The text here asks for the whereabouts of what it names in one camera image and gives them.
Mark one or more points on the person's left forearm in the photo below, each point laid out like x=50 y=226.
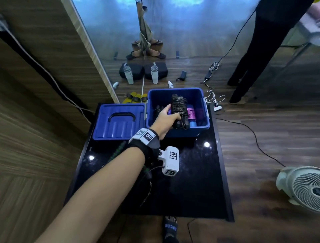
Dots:
x=95 y=197

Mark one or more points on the black charger plug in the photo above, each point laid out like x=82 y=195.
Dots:
x=208 y=74

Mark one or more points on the blue plastic bin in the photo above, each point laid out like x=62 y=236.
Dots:
x=202 y=130

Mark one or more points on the small white gadget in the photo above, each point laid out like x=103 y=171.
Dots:
x=170 y=84
x=115 y=85

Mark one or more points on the small black adapter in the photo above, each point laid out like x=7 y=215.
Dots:
x=182 y=75

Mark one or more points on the person's left hand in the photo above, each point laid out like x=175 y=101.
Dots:
x=163 y=122

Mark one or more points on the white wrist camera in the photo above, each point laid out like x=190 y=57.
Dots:
x=170 y=160

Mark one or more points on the person's right foot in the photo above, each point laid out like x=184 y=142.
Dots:
x=170 y=229

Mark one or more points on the blue bin lid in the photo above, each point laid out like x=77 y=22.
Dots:
x=102 y=130

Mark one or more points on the black wristband with marker tags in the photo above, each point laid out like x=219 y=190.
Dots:
x=146 y=142

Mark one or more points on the white water bottle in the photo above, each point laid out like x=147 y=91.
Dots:
x=154 y=74

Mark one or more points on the small black object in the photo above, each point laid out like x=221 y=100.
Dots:
x=177 y=54

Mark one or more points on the black pouch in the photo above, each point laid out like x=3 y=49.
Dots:
x=162 y=70

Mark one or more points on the white floor fan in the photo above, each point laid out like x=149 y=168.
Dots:
x=305 y=187

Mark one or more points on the black glossy low table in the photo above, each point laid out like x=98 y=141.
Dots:
x=195 y=175

